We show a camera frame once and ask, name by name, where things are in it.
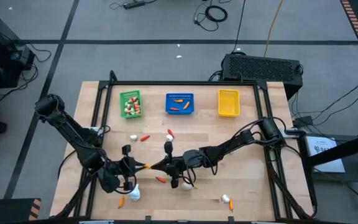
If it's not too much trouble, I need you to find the yellow plastic basket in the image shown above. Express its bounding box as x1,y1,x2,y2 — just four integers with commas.
218,88,241,118

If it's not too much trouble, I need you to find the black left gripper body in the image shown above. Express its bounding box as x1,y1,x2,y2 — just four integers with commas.
116,144,137,192

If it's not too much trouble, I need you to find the black aluminium table frame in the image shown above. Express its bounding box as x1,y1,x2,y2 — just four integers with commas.
54,70,318,222

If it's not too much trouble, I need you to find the black power adapter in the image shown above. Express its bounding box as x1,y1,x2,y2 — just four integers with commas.
292,115,314,128

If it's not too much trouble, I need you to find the black diagonal beam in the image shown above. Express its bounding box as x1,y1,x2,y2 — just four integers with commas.
308,129,358,167

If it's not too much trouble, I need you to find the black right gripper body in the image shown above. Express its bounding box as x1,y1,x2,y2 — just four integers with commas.
163,141,202,189

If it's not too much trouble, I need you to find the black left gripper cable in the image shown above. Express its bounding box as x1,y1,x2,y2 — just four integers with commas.
112,172,138,195

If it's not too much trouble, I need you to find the black side table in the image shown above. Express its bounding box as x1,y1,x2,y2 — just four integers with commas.
296,133,358,185

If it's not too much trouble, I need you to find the green plastic basket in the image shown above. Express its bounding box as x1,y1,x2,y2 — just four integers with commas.
119,90,144,119

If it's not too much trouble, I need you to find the black box with hazard stripes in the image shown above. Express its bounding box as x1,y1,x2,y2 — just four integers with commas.
0,197,42,224

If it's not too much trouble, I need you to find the coiled black cable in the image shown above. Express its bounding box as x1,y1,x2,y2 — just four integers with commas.
203,5,229,24

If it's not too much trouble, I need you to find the yellow hanging cable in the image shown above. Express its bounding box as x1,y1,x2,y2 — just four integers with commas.
263,0,284,58

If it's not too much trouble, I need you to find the blue plastic basket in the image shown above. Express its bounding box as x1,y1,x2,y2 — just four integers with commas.
165,92,195,116

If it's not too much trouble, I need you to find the black perforated computer case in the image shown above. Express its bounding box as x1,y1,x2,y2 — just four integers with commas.
221,53,304,100

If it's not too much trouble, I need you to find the white printed paper sheet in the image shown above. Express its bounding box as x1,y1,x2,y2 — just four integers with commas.
305,136,347,174

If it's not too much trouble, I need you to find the black power strip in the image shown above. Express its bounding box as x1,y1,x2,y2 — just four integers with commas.
122,0,146,10

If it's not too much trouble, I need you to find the large glossy white garlic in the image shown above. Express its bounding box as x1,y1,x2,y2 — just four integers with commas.
127,184,142,202

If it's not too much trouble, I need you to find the black hanging cable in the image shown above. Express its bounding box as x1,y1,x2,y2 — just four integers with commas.
231,0,247,54

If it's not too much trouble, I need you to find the grey metal base plate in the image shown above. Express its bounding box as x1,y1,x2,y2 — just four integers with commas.
278,128,301,138
87,126,104,136

